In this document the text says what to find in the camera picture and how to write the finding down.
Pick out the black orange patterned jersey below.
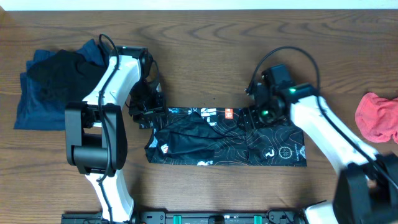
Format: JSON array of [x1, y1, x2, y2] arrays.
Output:
[[145, 107, 307, 167]]

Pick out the red t-shirt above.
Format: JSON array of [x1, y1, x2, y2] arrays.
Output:
[[354, 92, 397, 143]]

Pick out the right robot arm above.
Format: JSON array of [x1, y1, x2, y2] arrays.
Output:
[[243, 84, 397, 223]]

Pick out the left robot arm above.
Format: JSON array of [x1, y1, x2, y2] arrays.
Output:
[[62, 46, 166, 223]]

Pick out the folded black garment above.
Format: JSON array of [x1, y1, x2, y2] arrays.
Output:
[[27, 50, 106, 104]]

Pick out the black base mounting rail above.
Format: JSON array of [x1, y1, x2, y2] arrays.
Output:
[[60, 208, 307, 224]]

